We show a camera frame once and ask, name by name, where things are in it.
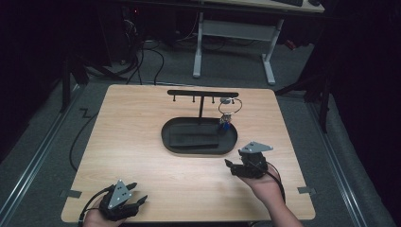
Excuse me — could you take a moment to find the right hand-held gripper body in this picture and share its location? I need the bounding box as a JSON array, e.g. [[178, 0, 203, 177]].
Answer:
[[238, 141, 274, 180]]

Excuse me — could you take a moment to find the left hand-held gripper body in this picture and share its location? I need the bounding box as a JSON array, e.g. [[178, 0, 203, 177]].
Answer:
[[98, 179, 140, 221]]

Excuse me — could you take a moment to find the black oval tray with hook stand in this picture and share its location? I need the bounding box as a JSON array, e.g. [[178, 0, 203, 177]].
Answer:
[[161, 89, 239, 156]]

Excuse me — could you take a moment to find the key ring with coloured tags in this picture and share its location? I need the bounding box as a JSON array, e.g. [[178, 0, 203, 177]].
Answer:
[[218, 96, 243, 131]]

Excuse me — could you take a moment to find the black wallet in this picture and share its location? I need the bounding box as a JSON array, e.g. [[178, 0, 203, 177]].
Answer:
[[167, 123, 220, 149]]

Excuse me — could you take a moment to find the person's right hand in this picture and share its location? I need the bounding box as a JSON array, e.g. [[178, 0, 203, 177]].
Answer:
[[238, 166, 286, 206]]

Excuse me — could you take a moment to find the person's left hand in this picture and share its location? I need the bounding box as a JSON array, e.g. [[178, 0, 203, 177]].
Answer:
[[82, 197, 128, 227]]

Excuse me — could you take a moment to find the grey tape piece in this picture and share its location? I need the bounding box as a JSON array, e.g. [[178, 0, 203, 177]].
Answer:
[[297, 185, 317, 195], [59, 188, 83, 200]]

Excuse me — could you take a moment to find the black metal stand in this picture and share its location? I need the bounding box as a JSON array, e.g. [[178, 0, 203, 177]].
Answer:
[[273, 71, 333, 134], [59, 53, 128, 114]]

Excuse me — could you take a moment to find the desk with white metal legs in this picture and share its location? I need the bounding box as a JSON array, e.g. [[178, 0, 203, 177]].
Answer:
[[191, 0, 325, 86]]

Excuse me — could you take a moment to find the black computer tower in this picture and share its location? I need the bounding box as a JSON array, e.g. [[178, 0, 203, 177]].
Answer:
[[107, 3, 144, 68]]

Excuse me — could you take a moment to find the black keyboard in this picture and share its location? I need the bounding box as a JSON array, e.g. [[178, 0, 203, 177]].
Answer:
[[272, 0, 305, 8]]

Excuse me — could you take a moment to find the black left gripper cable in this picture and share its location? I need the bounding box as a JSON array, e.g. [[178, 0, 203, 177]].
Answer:
[[78, 184, 113, 227]]

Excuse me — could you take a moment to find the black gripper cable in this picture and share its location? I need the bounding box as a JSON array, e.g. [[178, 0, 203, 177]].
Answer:
[[248, 160, 287, 203], [78, 184, 113, 227]]

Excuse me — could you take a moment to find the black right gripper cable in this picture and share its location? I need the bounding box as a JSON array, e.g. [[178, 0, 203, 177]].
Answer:
[[248, 160, 287, 203]]

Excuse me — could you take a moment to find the thin black floor cable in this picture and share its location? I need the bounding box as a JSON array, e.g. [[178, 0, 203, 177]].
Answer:
[[69, 108, 99, 172]]

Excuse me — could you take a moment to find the metal floor rail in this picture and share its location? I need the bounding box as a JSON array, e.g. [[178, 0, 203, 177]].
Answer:
[[0, 83, 83, 219], [305, 99, 369, 227]]

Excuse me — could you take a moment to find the black looped floor cable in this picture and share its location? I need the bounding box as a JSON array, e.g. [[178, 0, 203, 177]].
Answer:
[[125, 41, 166, 86]]

